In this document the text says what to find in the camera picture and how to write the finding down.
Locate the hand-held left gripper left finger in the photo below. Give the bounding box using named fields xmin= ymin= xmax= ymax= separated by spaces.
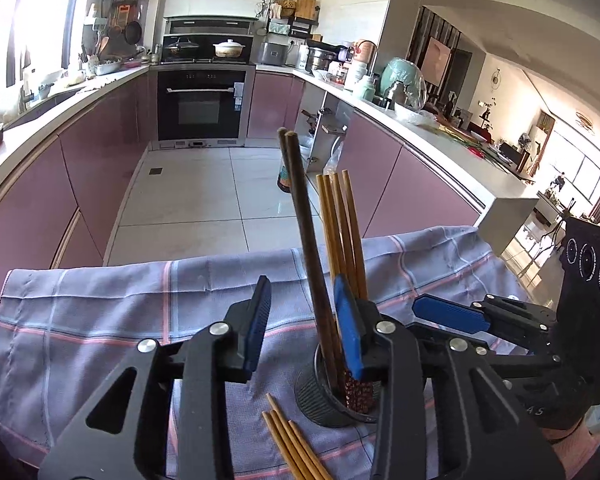
xmin=37 ymin=275 xmax=273 ymax=480

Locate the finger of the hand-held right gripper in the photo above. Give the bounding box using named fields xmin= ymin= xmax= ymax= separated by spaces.
xmin=411 ymin=294 xmax=558 ymax=336
xmin=407 ymin=323 xmax=563 ymax=385

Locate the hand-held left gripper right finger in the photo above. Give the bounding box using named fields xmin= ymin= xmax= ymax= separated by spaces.
xmin=332 ymin=274 xmax=566 ymax=480

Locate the black mesh utensil holder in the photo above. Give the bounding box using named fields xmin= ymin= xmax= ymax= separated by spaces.
xmin=294 ymin=345 xmax=381 ymax=428

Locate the light bamboo chopstick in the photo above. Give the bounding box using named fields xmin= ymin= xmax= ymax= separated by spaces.
xmin=323 ymin=173 xmax=361 ymax=413
xmin=342 ymin=169 xmax=376 ymax=413
xmin=332 ymin=171 xmax=368 ymax=413
xmin=316 ymin=174 xmax=353 ymax=411

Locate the pile of bamboo chopsticks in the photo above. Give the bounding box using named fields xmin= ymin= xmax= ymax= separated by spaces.
xmin=261 ymin=392 xmax=334 ymax=480

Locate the dark wooden chopstick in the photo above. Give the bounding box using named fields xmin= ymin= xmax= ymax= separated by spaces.
xmin=286 ymin=131 xmax=348 ymax=396
xmin=277 ymin=127 xmax=338 ymax=393

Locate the person's right forearm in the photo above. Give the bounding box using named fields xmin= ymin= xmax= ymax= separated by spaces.
xmin=535 ymin=425 xmax=600 ymax=480

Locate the grey-blue checked cloth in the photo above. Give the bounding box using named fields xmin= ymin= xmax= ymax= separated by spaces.
xmin=0 ymin=225 xmax=531 ymax=480

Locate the pink base cabinet run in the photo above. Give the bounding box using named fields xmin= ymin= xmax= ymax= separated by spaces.
xmin=247 ymin=71 xmax=486 ymax=241
xmin=0 ymin=67 xmax=153 ymax=301

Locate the plastic bottle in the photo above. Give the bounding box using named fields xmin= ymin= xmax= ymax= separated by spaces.
xmin=277 ymin=152 xmax=294 ymax=192

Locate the white bowl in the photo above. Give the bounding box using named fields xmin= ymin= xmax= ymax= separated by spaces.
xmin=395 ymin=105 xmax=438 ymax=126

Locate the black built-in oven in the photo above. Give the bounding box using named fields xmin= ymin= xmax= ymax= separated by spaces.
xmin=156 ymin=67 xmax=248 ymax=142

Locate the mint green appliance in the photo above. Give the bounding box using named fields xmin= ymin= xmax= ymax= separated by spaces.
xmin=380 ymin=57 xmax=426 ymax=108

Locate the pink jug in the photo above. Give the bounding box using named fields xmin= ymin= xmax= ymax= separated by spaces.
xmin=352 ymin=40 xmax=378 ymax=68

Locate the white casserole pot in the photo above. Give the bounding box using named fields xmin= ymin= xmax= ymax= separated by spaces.
xmin=213 ymin=39 xmax=244 ymax=58

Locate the black lidded pot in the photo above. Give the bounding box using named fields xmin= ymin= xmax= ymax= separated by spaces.
xmin=164 ymin=37 xmax=201 ymax=58

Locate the steel range hood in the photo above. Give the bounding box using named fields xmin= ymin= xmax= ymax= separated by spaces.
xmin=162 ymin=16 xmax=258 ymax=36

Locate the kitchen sink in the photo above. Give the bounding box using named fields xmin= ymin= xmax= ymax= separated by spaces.
xmin=10 ymin=90 xmax=81 ymax=126

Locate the kitchen window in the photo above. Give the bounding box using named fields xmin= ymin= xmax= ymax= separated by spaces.
xmin=0 ymin=0 xmax=88 ymax=106

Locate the framed wall picture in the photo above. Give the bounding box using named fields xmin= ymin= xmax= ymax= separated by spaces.
xmin=426 ymin=36 xmax=453 ymax=86

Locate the black wall shelf rack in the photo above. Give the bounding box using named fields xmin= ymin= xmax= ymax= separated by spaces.
xmin=257 ymin=0 xmax=321 ymax=38

